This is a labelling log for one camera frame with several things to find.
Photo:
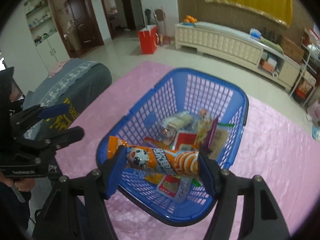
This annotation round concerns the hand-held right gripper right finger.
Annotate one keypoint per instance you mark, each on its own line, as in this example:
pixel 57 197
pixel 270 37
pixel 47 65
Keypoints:
pixel 206 177

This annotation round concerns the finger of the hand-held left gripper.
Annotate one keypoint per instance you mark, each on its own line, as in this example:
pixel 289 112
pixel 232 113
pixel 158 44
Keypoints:
pixel 55 110
pixel 67 133

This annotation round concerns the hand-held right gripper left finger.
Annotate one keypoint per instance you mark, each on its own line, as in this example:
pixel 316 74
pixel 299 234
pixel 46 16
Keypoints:
pixel 116 172

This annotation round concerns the clear packet brown snack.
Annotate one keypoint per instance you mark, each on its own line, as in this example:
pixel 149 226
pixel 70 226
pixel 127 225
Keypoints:
pixel 221 140

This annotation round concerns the purple yellow snack packet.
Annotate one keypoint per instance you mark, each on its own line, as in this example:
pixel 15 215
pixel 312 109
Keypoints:
pixel 212 135

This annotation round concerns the orange swirl print snack packet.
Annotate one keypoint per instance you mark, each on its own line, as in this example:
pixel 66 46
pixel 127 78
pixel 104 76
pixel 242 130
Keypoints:
pixel 160 162

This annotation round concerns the blue plastic basket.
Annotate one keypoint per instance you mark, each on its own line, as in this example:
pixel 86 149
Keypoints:
pixel 180 218

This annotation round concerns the tiger print snack packet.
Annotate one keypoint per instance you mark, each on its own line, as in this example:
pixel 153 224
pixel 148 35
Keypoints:
pixel 167 133
pixel 203 113

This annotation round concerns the clear cracker packet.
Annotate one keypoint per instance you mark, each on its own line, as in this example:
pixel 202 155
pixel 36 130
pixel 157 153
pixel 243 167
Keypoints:
pixel 180 121

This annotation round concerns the person's left forearm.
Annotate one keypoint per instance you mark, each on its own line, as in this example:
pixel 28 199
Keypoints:
pixel 12 205

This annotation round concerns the person's left hand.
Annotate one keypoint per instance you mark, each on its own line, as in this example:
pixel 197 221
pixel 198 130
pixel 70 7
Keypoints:
pixel 23 185

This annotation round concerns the dark cloth yellow print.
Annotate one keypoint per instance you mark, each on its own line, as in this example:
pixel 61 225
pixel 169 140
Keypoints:
pixel 62 115

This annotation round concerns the lace trimmed blue cover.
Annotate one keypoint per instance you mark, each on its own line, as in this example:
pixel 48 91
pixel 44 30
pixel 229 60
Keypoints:
pixel 72 76

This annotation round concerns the pink cloth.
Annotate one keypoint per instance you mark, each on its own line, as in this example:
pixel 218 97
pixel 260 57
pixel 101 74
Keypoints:
pixel 56 68

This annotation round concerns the grey sofa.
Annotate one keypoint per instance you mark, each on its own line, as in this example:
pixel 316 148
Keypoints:
pixel 95 77

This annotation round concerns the person's blue trousers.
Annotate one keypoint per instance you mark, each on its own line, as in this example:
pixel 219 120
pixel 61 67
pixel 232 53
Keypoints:
pixel 81 212

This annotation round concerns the pink tablecloth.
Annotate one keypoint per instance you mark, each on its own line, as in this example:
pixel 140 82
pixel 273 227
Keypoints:
pixel 275 142

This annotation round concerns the white cabinet with shelves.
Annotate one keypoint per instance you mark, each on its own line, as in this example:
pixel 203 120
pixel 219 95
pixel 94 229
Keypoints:
pixel 42 30

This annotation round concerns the brown wooden door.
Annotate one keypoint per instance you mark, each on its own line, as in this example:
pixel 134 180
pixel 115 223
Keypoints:
pixel 72 25

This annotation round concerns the red paper bag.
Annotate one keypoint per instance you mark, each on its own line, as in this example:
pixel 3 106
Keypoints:
pixel 148 41

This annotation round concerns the blue mop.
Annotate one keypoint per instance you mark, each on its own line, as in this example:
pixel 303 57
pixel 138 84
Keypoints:
pixel 316 132

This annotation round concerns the paper roll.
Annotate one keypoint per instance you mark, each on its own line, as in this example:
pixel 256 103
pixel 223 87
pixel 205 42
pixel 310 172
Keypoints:
pixel 275 74

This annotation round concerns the orange box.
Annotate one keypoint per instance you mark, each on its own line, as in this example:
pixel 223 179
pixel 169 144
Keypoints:
pixel 267 66

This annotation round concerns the pink paper bag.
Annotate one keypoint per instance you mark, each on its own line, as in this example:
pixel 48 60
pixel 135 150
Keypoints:
pixel 315 110

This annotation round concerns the broom with dustpan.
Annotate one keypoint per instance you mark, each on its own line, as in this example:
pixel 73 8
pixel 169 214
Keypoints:
pixel 163 38

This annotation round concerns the cream TV cabinet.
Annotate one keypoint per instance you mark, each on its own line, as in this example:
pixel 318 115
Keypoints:
pixel 225 42

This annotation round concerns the white metal rack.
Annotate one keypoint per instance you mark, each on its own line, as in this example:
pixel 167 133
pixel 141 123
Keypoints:
pixel 306 75

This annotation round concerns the olive green cushion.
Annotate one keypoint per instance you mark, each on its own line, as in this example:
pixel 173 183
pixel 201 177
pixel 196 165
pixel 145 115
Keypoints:
pixel 272 45

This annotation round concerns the blue tissue box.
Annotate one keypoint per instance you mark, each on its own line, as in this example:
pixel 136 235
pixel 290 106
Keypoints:
pixel 255 33

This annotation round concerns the cardboard box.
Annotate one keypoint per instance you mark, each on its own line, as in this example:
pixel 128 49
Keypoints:
pixel 292 50

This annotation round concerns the blue plate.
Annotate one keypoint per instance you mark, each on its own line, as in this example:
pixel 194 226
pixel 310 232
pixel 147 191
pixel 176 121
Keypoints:
pixel 188 24

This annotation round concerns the black router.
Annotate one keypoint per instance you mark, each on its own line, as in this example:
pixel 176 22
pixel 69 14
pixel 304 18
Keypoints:
pixel 271 35

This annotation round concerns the pile of oranges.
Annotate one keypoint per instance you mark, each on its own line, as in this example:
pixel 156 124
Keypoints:
pixel 190 18

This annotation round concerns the red white box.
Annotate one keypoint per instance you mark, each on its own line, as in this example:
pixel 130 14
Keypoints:
pixel 312 33

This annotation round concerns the brown door frame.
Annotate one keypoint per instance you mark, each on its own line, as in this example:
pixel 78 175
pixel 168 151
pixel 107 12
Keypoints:
pixel 127 5

